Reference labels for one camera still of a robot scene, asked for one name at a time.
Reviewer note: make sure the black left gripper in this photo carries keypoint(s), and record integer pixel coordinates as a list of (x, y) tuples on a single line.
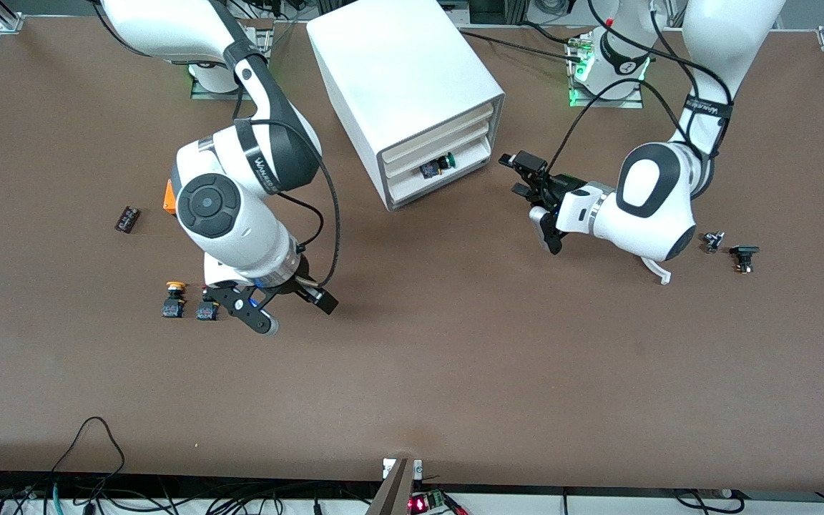
[(559, 190)]

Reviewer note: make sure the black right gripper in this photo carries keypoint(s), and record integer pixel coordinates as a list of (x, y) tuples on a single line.
[(300, 287)]

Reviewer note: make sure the white drawer holding green button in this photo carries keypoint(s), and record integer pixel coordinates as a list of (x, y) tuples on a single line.
[(448, 182)]

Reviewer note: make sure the green push button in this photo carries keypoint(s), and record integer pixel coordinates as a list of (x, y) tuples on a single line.
[(432, 170)]

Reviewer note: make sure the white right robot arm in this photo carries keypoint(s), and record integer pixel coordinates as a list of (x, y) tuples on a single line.
[(226, 214)]

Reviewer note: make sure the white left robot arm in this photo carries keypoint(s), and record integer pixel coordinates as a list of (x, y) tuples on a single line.
[(648, 186)]

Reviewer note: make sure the cream empty drawer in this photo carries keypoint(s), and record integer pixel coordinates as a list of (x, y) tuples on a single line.
[(440, 129), (463, 137)]

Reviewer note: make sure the red push button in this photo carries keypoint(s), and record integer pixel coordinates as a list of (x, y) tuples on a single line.
[(206, 312)]

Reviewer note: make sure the yellow push button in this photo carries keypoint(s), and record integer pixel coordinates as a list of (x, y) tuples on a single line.
[(173, 307)]

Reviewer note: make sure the white drawer cabinet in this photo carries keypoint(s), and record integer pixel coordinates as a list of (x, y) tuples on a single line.
[(398, 64)]

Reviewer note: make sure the white curved plastic arc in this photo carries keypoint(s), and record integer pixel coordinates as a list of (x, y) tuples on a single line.
[(662, 274)]

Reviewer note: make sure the dark machine block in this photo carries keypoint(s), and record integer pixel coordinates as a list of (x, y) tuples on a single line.
[(498, 11)]

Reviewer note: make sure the orange box with hole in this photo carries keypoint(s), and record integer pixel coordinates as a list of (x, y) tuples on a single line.
[(169, 199)]

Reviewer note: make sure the small grey black component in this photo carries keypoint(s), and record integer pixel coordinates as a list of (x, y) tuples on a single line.
[(712, 242)]

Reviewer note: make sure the small dark terminal block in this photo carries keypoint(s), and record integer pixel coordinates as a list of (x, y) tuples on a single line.
[(128, 219)]

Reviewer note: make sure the grey metal bar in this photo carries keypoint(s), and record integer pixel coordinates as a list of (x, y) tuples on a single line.
[(394, 493)]

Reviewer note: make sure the small black flat-head component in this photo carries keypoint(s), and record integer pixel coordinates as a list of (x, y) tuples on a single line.
[(744, 252)]

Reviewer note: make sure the circuit board with red light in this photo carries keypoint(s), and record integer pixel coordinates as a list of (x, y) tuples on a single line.
[(432, 499)]

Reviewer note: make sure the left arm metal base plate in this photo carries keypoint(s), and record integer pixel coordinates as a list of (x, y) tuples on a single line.
[(605, 104)]

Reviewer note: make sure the small white bracket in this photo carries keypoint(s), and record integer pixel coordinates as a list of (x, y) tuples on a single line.
[(418, 468)]

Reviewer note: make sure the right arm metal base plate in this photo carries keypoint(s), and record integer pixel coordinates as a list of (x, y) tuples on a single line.
[(201, 91)]

